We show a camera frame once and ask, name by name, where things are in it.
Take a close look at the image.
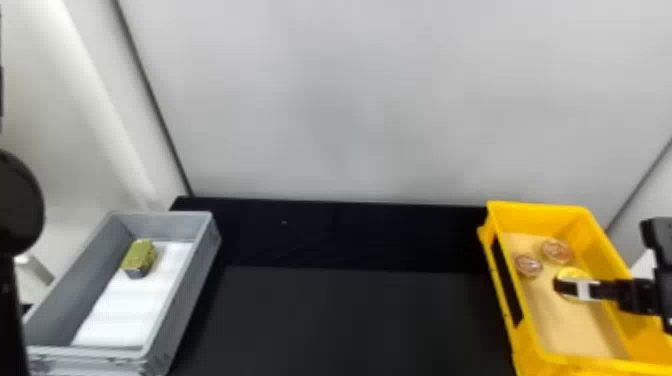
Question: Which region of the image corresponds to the grey crate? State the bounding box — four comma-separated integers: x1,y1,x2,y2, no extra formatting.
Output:
22,210,222,376

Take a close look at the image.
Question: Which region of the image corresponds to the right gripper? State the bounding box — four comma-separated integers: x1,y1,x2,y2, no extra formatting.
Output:
552,276,661,317

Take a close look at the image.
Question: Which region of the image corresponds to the white foam pad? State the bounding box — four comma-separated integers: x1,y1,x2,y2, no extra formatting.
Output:
70,240,196,351

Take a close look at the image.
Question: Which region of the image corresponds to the gold block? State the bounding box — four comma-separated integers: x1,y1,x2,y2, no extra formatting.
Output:
121,239,159,280

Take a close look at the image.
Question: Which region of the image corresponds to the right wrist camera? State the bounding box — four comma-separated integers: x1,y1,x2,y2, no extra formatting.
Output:
638,216,672,270

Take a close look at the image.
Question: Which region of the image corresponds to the yellow box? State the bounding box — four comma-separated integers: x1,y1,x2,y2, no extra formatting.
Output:
476,200,672,376

